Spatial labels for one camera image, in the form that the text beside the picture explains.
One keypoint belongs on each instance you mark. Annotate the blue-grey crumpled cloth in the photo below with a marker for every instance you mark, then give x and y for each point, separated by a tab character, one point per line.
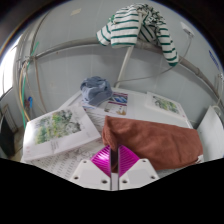
96	90

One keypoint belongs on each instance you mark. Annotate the large landscape picture book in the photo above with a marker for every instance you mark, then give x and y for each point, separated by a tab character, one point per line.
56	130

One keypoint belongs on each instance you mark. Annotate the grey wall pipe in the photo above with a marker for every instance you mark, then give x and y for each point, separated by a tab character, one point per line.
73	44

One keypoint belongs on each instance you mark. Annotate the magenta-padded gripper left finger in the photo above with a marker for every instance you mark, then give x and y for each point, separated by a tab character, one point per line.
87	173

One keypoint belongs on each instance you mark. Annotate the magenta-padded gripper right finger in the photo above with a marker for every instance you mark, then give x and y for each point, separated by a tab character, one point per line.
140	173

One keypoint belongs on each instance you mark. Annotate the white wall socket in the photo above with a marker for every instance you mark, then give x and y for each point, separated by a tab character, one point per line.
187	29

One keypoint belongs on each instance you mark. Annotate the white upright pipe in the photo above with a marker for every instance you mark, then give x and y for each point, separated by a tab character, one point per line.
125	65

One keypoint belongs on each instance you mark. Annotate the small landscape picture book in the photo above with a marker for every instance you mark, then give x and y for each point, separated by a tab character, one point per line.
165	105

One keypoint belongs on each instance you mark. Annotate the blue wall sticker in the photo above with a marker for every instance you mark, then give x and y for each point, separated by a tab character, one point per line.
214	60

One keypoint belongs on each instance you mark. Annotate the white text paper sheet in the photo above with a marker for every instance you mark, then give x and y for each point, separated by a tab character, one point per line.
66	161

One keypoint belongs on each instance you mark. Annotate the colourful printed leaflet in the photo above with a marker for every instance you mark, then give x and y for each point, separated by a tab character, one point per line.
116	103

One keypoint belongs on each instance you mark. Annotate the bright window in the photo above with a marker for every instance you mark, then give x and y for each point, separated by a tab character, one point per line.
6	71

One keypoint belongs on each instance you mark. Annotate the green-white striped garment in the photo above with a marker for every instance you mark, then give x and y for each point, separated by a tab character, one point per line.
125	28

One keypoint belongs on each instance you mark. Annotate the brown towel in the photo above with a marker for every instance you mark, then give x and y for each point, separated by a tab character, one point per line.
156	140

